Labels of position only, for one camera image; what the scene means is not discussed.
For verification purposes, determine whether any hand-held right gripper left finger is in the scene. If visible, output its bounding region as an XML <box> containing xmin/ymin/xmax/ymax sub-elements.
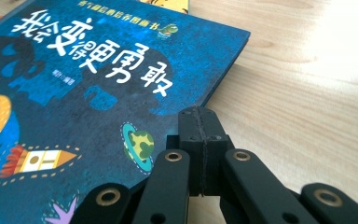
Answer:
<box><xmin>166</xmin><ymin>105</ymin><xmax>204</xmax><ymax>197</ymax></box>

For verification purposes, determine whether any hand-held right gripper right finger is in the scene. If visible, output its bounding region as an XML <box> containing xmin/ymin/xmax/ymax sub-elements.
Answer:
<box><xmin>195</xmin><ymin>105</ymin><xmax>235</xmax><ymax>197</ymax></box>

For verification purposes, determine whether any yellow picture book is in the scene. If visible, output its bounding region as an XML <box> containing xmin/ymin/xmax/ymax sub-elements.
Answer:
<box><xmin>137</xmin><ymin>0</ymin><xmax>191</xmax><ymax>15</ymax></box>

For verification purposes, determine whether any dark blue picture book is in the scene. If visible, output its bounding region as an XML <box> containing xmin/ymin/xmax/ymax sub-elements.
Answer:
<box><xmin>0</xmin><ymin>0</ymin><xmax>252</xmax><ymax>224</ymax></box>

